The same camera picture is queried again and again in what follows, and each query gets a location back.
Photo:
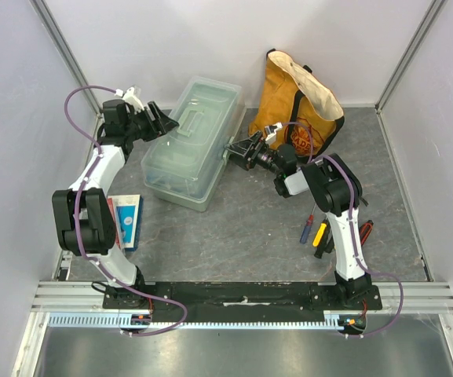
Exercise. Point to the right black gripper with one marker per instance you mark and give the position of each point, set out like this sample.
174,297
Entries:
250,151

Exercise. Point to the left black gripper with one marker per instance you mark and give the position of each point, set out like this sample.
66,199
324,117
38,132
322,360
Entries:
165,123

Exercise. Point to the green plastic tool box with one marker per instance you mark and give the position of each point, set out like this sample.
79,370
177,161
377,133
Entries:
185,166

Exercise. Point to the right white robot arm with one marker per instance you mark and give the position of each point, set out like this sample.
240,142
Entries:
336,191

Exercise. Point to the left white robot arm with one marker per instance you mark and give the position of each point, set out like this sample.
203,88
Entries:
84,222

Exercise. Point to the yellow tote bag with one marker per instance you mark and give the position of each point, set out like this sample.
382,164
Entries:
310,114

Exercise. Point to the blue white box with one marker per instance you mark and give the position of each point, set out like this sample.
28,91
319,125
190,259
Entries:
129,209

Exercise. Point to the red box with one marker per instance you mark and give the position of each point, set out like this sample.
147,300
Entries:
118,230

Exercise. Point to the blue red screwdriver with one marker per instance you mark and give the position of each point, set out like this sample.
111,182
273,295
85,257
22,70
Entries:
307,227

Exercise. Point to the black rubber mallet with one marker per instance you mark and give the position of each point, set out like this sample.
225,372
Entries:
325,245

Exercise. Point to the red black utility knife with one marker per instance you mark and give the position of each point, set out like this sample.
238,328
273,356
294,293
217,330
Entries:
365,231

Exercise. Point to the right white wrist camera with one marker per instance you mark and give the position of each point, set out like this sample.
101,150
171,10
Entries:
272,131

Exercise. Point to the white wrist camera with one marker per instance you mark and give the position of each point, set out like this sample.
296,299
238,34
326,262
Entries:
272,131
132,97

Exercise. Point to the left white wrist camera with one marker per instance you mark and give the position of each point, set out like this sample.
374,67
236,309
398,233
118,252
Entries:
132,97

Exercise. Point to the yellow handled screwdriver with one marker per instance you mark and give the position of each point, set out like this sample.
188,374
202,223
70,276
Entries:
321,233

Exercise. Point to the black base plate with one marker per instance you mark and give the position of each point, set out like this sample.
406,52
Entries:
264,302

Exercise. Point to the aluminium frame rail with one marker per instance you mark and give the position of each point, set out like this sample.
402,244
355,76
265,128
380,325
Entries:
76,296

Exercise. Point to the blue cable duct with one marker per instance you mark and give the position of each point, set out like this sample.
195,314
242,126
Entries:
130,322

